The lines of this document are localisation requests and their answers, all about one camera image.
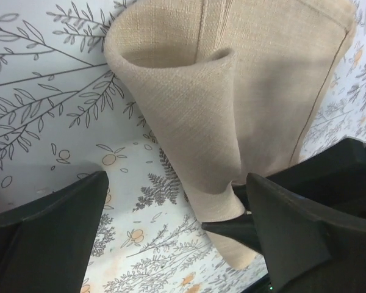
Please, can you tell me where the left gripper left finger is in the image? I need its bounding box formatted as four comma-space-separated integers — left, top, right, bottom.
0, 172, 109, 293

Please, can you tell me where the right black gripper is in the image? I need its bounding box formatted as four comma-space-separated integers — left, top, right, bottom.
231, 137, 366, 233

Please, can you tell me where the beige cloth napkin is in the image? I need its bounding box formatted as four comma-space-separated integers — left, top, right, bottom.
102, 0, 358, 270

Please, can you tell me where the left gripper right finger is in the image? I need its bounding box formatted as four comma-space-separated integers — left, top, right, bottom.
246, 173, 366, 292

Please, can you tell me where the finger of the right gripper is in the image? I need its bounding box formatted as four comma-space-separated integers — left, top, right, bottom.
201, 214, 262, 253

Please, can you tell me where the floral tablecloth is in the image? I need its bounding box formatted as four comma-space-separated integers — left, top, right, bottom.
0, 1, 366, 292

